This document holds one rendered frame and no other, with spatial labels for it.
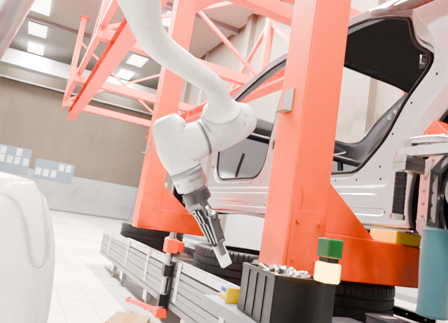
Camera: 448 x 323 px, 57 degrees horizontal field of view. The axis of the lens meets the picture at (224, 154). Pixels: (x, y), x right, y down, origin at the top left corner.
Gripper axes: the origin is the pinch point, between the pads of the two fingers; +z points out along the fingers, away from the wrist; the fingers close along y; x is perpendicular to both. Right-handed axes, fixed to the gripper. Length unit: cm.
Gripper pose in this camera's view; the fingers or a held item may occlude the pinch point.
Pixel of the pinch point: (222, 254)
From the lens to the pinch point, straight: 120.5
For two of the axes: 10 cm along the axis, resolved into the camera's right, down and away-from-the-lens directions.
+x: 8.1, -3.9, 4.3
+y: 4.4, -0.7, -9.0
